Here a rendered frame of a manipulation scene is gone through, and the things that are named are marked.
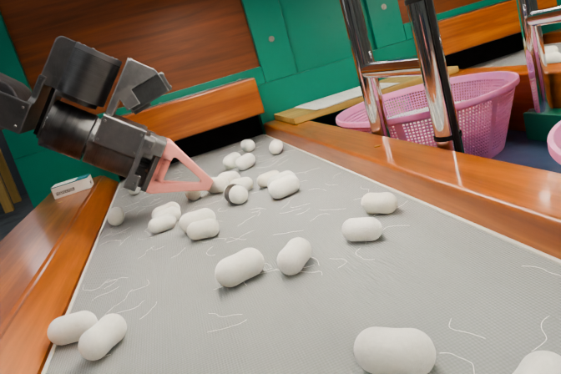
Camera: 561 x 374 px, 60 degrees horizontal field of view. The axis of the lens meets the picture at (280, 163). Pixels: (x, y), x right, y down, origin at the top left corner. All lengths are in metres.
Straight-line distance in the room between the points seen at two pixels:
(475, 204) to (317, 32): 0.73
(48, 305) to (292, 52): 0.72
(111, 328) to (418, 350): 0.20
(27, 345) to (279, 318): 0.18
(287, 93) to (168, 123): 0.25
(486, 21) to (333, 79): 0.34
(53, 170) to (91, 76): 0.43
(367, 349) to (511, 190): 0.16
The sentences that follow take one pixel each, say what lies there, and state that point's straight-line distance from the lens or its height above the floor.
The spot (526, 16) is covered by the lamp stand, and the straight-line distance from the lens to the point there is 0.73.
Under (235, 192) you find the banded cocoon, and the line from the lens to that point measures 0.54.
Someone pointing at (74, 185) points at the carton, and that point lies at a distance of 0.87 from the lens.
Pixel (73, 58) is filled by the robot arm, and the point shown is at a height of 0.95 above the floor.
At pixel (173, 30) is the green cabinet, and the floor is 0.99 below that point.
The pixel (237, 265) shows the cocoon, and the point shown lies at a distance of 0.35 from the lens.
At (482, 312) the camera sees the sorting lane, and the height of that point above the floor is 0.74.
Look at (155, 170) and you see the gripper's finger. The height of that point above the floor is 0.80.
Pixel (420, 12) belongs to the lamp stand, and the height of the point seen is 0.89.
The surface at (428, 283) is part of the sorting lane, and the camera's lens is 0.30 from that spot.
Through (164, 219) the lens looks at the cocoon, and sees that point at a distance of 0.54.
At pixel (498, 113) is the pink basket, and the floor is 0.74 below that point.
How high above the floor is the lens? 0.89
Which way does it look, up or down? 12 degrees down
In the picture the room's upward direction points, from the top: 16 degrees counter-clockwise
